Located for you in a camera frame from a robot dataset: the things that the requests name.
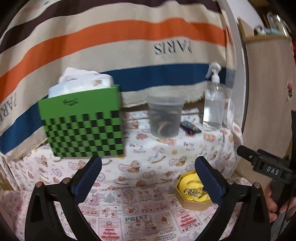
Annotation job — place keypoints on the white diapers in box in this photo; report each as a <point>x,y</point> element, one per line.
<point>76,80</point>

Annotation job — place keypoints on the bear print cloth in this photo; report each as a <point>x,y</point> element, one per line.
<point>146,160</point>

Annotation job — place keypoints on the person's right hand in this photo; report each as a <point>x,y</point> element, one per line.
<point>288,207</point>

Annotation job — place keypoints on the striped Paris blanket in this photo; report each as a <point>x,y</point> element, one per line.
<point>142,44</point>

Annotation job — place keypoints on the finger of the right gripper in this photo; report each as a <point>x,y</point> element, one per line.
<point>248,154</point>
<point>264,153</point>

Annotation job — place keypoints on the small panda figurine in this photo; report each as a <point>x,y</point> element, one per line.
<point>259,31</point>

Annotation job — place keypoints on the Christmas print cloth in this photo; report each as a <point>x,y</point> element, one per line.
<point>138,213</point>

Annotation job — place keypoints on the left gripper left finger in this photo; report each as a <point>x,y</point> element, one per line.
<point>42,220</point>

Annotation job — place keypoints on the clear spray bottle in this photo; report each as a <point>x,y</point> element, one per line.
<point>214,98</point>

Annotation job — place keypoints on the yellow cloth lining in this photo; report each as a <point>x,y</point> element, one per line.
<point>191,180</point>

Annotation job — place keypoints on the octagonal cardboard jewelry box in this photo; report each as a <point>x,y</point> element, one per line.
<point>192,205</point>

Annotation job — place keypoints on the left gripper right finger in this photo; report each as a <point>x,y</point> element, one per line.
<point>253,220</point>

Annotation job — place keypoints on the translucent plastic cup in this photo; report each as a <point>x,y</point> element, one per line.
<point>165,114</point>

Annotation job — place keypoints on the green checkered box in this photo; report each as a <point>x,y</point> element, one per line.
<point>84,124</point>

